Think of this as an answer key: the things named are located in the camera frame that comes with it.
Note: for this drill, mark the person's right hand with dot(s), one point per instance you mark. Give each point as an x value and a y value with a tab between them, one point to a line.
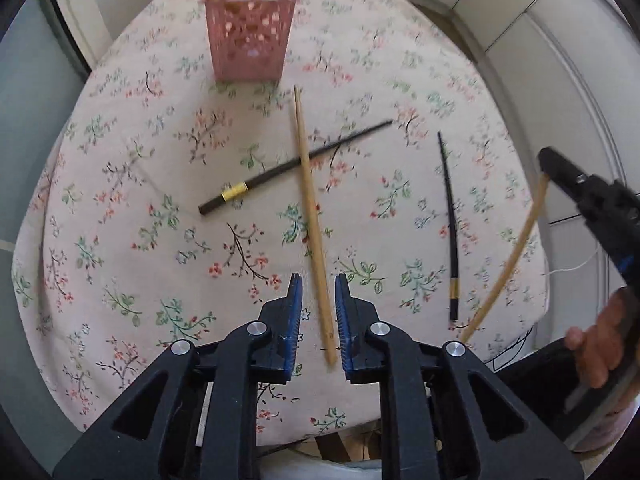
602	345

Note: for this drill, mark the wooden chopstick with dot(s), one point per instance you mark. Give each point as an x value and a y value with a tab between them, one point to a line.
520	250
312	220

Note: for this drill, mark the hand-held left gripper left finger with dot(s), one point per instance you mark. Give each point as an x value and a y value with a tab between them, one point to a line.
295	310

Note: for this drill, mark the brown wooden frame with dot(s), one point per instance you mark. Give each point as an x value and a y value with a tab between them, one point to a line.
345	445

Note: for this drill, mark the floral tablecloth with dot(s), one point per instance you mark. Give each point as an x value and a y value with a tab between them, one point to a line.
150	260

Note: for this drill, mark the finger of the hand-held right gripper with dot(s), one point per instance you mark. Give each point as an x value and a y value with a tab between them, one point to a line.
565	172

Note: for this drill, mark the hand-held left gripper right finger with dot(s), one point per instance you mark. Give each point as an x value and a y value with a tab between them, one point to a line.
342	320

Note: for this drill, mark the black chopstick gold band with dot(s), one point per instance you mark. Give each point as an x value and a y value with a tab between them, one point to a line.
280	172
450	220

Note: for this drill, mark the pink perforated utensil holder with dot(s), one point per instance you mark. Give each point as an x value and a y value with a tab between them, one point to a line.
250	35

